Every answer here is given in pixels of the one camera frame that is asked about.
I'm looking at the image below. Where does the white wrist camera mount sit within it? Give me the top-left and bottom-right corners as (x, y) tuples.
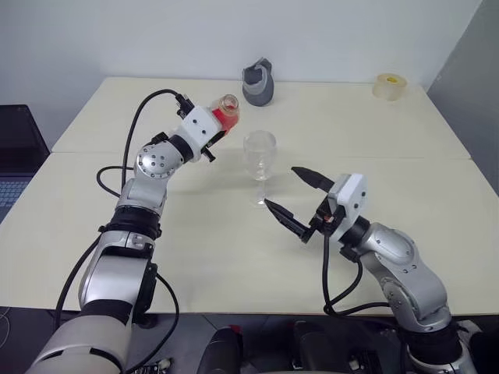
(326, 173), (369, 241)
(179, 105), (224, 161)

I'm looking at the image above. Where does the thin black body cable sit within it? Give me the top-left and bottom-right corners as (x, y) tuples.
(126, 271), (181, 373)
(54, 235), (101, 316)

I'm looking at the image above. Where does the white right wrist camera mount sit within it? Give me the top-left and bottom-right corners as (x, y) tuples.
(326, 173), (369, 241)

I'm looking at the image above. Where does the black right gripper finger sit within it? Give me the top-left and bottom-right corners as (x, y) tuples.
(291, 166), (334, 192)
(264, 198), (313, 243)

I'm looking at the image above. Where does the clear wine glass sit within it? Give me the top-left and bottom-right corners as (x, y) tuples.
(242, 131), (278, 210)

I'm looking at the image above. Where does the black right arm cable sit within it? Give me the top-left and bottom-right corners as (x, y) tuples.
(321, 229), (395, 317)

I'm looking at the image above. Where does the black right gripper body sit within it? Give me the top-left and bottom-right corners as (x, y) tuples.
(309, 193), (348, 239)

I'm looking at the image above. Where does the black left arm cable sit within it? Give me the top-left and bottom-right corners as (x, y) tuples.
(95, 89), (195, 198)

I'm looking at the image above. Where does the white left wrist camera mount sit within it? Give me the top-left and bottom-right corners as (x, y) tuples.
(179, 105), (224, 161)

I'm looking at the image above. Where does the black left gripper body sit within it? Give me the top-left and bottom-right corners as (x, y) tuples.
(200, 136), (218, 163)

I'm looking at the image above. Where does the grey jug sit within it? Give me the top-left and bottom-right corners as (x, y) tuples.
(241, 57), (275, 108)

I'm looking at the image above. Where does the black rounded shape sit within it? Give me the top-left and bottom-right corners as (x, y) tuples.
(200, 326), (245, 374)

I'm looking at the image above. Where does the translucent yellowish tape roll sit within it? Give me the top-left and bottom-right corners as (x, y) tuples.
(371, 72), (409, 102)

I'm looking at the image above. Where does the dark laptop computer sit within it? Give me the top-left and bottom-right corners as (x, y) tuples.
(0, 104), (51, 226)

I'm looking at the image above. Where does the small bottle with red liquid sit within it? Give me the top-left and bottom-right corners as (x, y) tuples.
(211, 94), (241, 132)

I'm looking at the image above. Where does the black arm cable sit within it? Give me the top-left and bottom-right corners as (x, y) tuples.
(95, 89), (195, 198)
(321, 229), (395, 317)

